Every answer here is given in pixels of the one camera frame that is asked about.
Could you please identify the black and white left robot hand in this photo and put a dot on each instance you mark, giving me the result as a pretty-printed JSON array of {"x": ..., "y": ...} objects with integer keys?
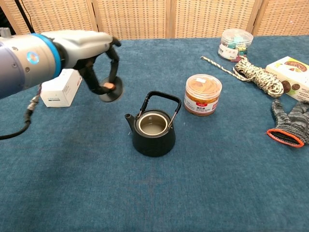
[{"x": 82, "y": 48}]

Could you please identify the black teapot lid orange knob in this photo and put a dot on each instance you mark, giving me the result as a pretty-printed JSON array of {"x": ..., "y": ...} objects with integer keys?
[{"x": 115, "y": 94}]

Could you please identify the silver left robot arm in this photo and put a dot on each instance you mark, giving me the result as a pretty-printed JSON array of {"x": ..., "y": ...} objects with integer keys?
[{"x": 24, "y": 65}]

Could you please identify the small black kettle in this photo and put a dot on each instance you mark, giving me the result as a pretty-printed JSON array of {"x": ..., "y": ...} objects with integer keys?
[{"x": 154, "y": 140}]

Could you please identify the white rectangular carton box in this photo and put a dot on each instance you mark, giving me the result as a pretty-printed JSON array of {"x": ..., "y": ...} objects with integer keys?
[{"x": 60, "y": 93}]

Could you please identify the woven bamboo folding screen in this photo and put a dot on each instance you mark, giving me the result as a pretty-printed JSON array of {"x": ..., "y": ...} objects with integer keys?
[{"x": 135, "y": 18}]

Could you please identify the black tripod stand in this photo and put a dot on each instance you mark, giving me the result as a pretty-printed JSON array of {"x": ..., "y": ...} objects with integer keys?
[{"x": 25, "y": 18}]

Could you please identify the clear jar of rubber bands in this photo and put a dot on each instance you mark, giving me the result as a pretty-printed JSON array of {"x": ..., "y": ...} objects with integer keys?
[{"x": 202, "y": 96}]

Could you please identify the clear jar of binder clips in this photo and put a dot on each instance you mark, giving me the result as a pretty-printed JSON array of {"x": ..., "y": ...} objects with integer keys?
[{"x": 234, "y": 46}]

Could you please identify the blue carpet table cover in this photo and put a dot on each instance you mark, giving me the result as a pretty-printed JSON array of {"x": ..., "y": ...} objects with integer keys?
[{"x": 144, "y": 193}]

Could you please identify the white snack box with print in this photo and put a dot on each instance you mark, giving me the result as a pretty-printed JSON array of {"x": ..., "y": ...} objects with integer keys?
[{"x": 293, "y": 72}]

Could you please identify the grey knit glove orange cuff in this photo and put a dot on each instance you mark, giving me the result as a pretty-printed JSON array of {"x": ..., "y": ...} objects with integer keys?
[{"x": 293, "y": 120}]

